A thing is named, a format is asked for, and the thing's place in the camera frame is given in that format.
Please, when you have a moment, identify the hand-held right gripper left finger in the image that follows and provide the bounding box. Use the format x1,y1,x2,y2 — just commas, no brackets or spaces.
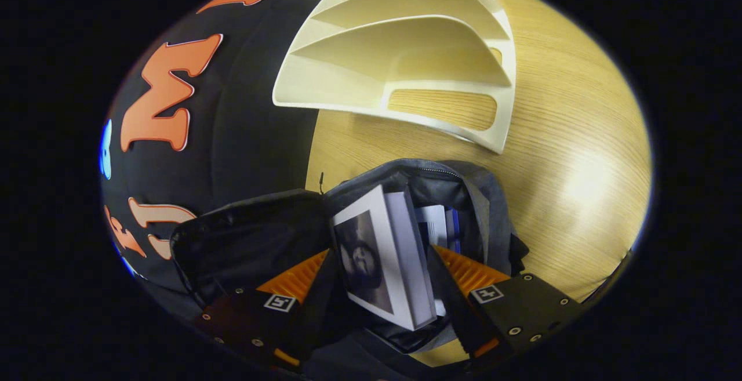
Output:
194,248,343,370

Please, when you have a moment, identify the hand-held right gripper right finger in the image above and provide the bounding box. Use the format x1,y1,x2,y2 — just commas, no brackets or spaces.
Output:
429,245,583,359

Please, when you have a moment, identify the dark grey schoolbag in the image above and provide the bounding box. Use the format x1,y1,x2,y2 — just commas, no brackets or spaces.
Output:
169,158,529,381

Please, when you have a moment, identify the blue book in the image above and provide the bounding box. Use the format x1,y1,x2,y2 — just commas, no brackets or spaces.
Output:
414,204,462,254

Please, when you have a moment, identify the white book with portrait cover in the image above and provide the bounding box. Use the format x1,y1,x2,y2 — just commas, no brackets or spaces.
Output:
332,184,439,332

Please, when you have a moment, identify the white bookshelf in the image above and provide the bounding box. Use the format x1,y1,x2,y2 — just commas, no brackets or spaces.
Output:
272,0,517,155

